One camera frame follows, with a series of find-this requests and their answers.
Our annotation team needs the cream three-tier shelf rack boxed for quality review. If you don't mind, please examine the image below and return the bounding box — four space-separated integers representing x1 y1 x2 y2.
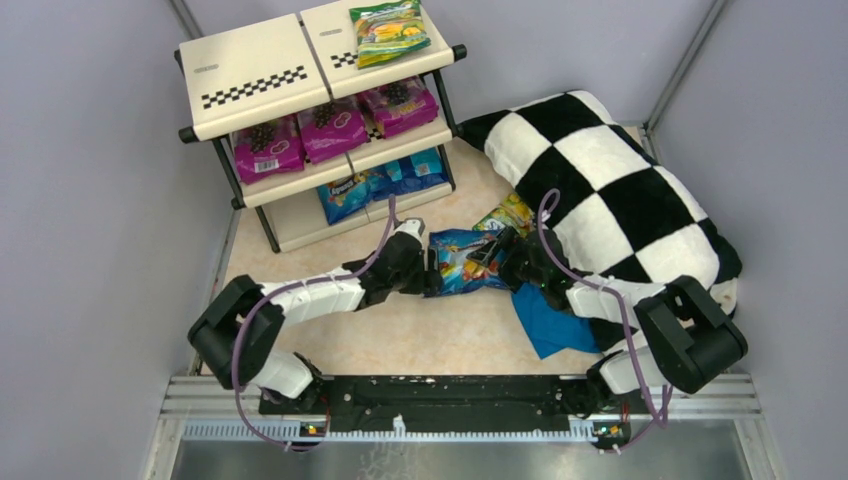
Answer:
175 1 467 253

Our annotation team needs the blue Skittles candy bag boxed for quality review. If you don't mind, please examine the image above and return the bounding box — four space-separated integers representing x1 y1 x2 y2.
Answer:
428 229 508 297

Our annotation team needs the black white checkered pillow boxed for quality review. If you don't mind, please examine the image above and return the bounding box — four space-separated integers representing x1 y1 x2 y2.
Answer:
460 90 742 314

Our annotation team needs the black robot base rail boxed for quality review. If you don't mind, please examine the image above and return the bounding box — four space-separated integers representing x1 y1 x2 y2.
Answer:
259 375 647 433

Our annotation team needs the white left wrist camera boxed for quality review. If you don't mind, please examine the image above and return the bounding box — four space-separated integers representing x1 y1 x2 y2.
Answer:
391 217 426 250

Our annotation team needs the green Fox's candy bag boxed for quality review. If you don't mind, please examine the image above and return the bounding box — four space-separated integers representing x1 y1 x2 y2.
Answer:
472 192 535 237

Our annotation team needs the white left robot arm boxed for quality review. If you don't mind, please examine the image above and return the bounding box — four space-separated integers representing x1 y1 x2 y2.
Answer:
187 232 442 399

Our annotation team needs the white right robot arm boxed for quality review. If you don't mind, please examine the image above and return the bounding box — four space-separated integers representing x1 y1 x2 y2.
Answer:
467 227 749 395

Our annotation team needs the blue candy bag on shelf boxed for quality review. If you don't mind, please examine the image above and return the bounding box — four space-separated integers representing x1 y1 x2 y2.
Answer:
317 173 373 225
368 148 448 201

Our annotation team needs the purple grape candy bag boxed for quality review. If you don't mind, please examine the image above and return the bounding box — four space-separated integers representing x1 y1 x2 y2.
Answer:
233 115 306 185
296 96 368 164
357 76 439 139

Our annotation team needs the blue cloth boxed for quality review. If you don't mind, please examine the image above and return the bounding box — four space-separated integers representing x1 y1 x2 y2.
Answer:
511 284 600 359

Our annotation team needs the green yellow candy bag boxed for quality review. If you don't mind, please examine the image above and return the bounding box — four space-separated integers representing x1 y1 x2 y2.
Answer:
348 0 431 69

